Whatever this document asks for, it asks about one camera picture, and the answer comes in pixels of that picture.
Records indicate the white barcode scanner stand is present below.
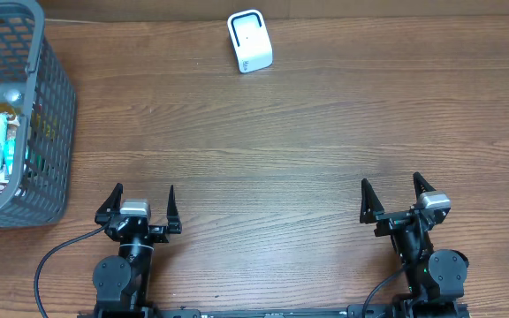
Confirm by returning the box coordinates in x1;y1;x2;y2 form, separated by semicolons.
227;9;273;73

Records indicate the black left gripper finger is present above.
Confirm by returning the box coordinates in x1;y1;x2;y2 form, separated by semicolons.
166;185;182;234
95;183;123;223

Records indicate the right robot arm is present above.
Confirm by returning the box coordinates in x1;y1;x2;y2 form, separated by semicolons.
348;172;470;318

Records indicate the small teal tissue pack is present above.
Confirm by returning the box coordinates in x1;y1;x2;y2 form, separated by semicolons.
4;137;16;176

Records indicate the yellow oil bottle silver cap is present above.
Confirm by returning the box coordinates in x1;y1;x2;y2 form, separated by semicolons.
0;82;26;114

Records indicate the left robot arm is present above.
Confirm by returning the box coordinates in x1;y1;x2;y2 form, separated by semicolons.
93;183;182;317

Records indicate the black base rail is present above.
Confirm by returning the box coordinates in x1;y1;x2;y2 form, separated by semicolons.
77;304;472;318

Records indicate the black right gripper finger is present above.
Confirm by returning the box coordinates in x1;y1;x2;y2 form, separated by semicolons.
413;171;436;197
360;178;384;223

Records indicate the grey plastic mesh basket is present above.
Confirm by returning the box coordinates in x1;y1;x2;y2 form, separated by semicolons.
0;0;78;228

